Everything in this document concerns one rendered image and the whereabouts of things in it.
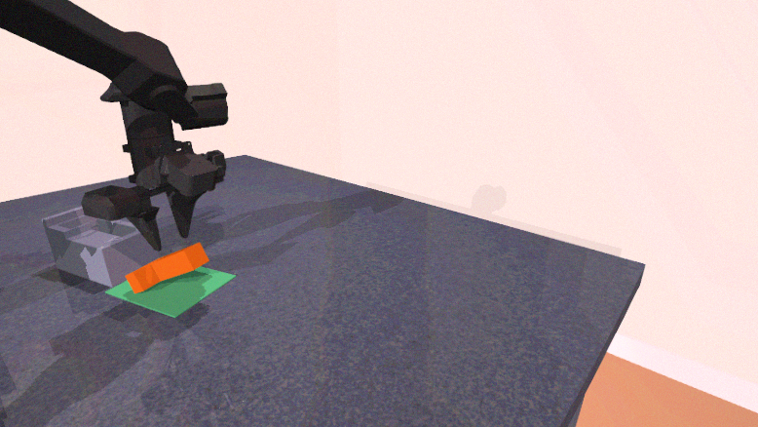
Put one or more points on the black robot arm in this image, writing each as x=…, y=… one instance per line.
x=144, y=77

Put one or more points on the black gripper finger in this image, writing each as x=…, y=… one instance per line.
x=146, y=224
x=182, y=208

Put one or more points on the orange l-shaped part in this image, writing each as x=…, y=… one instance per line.
x=180, y=262

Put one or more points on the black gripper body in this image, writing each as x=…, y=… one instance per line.
x=112, y=202

